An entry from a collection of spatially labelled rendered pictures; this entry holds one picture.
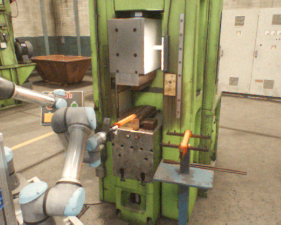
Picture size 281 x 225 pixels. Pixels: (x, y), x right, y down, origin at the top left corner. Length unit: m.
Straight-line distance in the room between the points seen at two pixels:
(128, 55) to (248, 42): 5.27
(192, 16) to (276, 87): 5.24
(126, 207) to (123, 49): 1.39
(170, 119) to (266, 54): 5.07
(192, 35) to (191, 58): 0.17
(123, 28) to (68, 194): 1.30
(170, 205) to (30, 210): 1.58
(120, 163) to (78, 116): 1.04
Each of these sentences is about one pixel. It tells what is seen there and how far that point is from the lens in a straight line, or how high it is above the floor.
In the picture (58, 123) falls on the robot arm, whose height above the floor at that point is 1.24.
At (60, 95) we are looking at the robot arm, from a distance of 1.92.
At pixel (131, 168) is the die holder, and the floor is 0.57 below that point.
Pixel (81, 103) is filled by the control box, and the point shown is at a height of 1.11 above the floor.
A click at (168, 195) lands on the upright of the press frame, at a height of 0.24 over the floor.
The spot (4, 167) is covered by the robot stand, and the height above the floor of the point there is 1.08.
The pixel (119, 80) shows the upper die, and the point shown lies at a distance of 2.12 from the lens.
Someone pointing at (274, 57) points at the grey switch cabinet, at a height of 1.03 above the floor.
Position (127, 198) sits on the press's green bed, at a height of 0.22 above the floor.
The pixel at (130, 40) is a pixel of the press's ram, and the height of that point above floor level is 1.61.
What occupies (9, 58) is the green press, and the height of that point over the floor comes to 1.10.
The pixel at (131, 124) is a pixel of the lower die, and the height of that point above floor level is 0.94.
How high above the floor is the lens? 1.69
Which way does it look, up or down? 18 degrees down
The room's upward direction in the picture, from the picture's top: 1 degrees counter-clockwise
